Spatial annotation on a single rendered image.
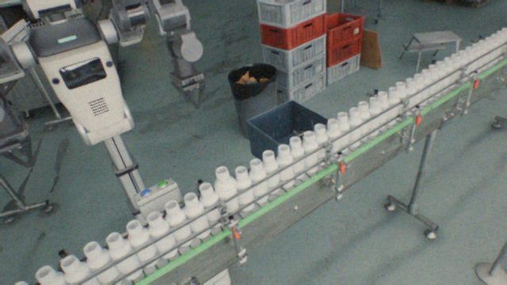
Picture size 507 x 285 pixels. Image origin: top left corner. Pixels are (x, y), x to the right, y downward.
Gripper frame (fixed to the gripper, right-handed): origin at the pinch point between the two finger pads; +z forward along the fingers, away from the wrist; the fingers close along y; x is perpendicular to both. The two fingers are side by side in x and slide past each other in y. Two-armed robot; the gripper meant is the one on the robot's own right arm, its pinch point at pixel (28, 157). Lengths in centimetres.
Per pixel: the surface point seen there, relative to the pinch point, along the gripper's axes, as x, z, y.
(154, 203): 23.4, 30.2, 2.9
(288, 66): 208, 89, -157
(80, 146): 0, 140, -258
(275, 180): 62, 33, 18
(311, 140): 79, 25, 17
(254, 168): 55, 24, 17
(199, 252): 28, 41, 21
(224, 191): 43, 25, 18
